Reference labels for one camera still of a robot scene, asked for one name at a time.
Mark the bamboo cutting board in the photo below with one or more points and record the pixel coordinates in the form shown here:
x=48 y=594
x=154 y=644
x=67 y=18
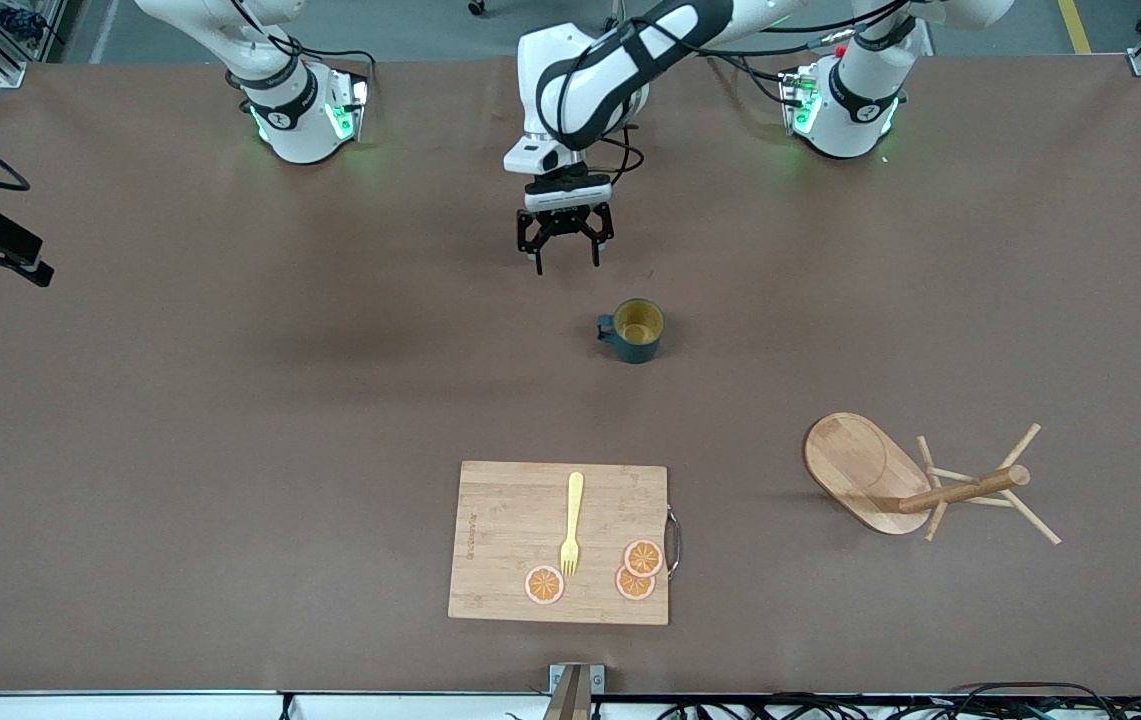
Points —
x=510 y=540

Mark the teal mug yellow inside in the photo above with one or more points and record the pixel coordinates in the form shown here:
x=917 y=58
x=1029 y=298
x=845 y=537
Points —
x=642 y=350

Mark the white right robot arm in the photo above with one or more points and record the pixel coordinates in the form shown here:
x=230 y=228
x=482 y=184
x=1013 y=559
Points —
x=295 y=110

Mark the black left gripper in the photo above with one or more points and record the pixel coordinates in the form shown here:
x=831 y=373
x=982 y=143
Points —
x=564 y=219

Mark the orange slice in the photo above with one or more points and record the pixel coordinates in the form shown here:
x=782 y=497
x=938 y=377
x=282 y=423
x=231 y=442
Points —
x=643 y=557
x=632 y=588
x=544 y=585

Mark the yellow plastic fork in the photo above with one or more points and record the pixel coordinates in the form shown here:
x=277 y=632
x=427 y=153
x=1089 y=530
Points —
x=572 y=510

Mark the wooden mug tree rack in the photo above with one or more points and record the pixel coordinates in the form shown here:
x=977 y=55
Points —
x=845 y=465

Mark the aluminium frame post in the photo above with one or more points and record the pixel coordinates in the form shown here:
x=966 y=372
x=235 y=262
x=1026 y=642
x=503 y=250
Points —
x=575 y=690

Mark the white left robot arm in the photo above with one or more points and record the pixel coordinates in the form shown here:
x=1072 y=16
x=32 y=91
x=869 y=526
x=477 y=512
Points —
x=620 y=70

